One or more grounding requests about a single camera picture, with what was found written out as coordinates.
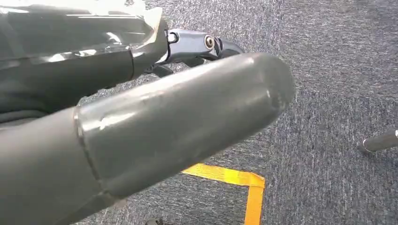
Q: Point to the yellow floor tape square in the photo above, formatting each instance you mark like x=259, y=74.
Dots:
x=253, y=198

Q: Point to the black stand leg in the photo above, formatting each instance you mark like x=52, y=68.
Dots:
x=381, y=141

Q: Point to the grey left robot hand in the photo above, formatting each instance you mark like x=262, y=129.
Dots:
x=155, y=124

